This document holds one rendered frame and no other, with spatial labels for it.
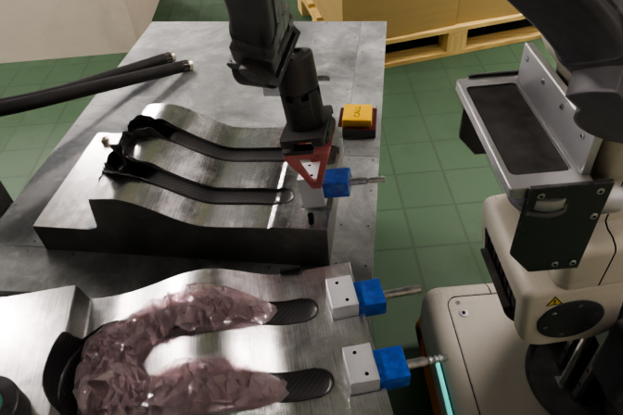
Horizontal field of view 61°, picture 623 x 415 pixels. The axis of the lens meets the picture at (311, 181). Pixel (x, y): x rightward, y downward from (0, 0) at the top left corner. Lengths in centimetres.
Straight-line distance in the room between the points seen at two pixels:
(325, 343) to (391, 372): 10
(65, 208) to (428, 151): 168
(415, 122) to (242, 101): 139
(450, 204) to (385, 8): 112
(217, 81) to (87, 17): 211
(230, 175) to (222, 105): 36
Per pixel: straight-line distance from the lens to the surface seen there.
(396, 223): 203
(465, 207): 212
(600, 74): 45
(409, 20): 287
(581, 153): 70
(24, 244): 107
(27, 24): 353
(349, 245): 89
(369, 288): 75
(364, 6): 273
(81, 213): 98
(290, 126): 76
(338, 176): 81
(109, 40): 342
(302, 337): 73
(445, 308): 147
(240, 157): 97
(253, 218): 83
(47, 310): 79
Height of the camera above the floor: 148
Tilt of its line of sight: 42 degrees down
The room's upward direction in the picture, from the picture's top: 5 degrees counter-clockwise
